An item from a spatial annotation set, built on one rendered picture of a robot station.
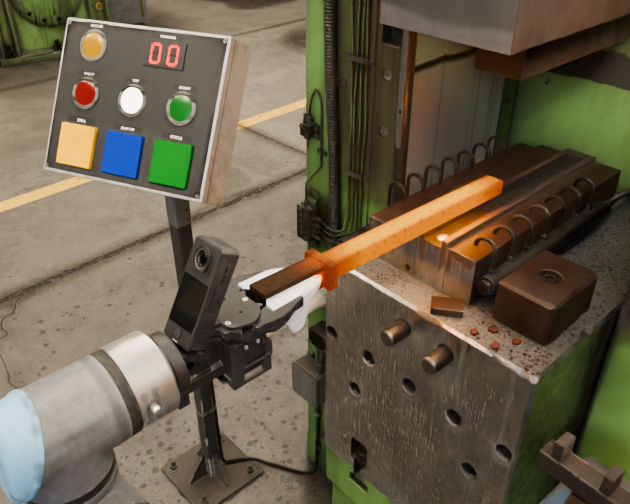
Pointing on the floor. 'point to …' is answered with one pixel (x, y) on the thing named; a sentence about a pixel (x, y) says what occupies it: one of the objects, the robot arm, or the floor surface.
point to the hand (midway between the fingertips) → (307, 272)
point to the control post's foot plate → (201, 489)
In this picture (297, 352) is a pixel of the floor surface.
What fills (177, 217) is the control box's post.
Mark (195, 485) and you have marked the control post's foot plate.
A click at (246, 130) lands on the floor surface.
